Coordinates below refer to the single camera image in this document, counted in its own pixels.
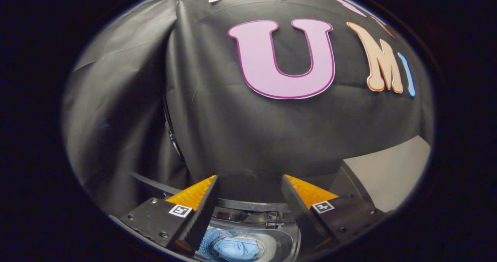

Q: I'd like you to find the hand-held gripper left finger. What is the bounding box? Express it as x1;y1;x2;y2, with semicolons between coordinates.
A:
118;175;221;257

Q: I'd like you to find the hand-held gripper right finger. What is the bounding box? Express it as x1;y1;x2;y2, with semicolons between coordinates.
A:
281;174;389;251

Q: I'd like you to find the grey washing machine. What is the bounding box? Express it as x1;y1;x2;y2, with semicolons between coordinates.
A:
128;172;301;262

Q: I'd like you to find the beige cabinet with dark frame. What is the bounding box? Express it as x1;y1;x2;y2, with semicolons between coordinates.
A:
330;135;431;213

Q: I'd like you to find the light blue garment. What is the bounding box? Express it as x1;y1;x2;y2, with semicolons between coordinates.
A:
200;228;268;262

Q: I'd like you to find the black backdrop cloth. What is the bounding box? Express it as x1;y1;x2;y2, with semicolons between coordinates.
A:
62;0;434;216

